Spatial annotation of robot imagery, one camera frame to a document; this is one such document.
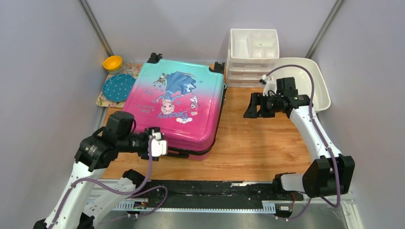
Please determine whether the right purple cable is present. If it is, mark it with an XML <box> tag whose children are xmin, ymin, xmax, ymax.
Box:
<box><xmin>266</xmin><ymin>64</ymin><xmax>341</xmax><ymax>221</ymax></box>

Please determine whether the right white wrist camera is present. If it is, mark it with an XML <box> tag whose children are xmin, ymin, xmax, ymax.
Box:
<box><xmin>259</xmin><ymin>74</ymin><xmax>277</xmax><ymax>96</ymax></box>

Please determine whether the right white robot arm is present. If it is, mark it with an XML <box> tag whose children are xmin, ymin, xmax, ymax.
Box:
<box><xmin>244</xmin><ymin>75</ymin><xmax>355</xmax><ymax>200</ymax></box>

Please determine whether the white plastic drawer organizer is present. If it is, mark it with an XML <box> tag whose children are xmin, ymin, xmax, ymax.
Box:
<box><xmin>226</xmin><ymin>29</ymin><xmax>280</xmax><ymax>88</ymax></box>

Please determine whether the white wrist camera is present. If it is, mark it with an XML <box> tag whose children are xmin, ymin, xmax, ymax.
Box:
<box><xmin>259</xmin><ymin>74</ymin><xmax>277</xmax><ymax>96</ymax></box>
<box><xmin>149</xmin><ymin>132</ymin><xmax>168</xmax><ymax>157</ymax></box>

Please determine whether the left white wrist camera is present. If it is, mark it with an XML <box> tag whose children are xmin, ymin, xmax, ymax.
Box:
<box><xmin>149</xmin><ymin>132</ymin><xmax>168</xmax><ymax>157</ymax></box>

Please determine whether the floral cloth mat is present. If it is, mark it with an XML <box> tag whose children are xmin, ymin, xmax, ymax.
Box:
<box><xmin>96</xmin><ymin>62</ymin><xmax>142</xmax><ymax>108</ymax></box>

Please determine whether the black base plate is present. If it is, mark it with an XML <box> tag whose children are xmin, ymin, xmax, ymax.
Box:
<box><xmin>140</xmin><ymin>180</ymin><xmax>304</xmax><ymax>209</ymax></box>

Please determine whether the pink and teal kids suitcase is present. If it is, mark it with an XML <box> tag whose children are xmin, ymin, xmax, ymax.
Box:
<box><xmin>123</xmin><ymin>52</ymin><xmax>227</xmax><ymax>160</ymax></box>

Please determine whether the teal polka dot plate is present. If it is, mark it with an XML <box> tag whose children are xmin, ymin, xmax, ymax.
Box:
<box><xmin>101</xmin><ymin>73</ymin><xmax>136</xmax><ymax>102</ymax></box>

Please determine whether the aluminium rail frame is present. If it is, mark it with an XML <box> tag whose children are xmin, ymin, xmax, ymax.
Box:
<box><xmin>97</xmin><ymin>194</ymin><xmax>362</xmax><ymax>229</ymax></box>

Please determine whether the yellow bowl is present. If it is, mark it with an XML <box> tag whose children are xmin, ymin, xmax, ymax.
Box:
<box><xmin>103</xmin><ymin>55</ymin><xmax>123</xmax><ymax>74</ymax></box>

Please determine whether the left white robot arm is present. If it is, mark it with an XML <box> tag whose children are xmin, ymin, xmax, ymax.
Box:
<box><xmin>33</xmin><ymin>111</ymin><xmax>168</xmax><ymax>229</ymax></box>

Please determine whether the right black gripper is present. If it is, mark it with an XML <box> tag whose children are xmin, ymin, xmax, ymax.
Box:
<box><xmin>243</xmin><ymin>93</ymin><xmax>283</xmax><ymax>119</ymax></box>

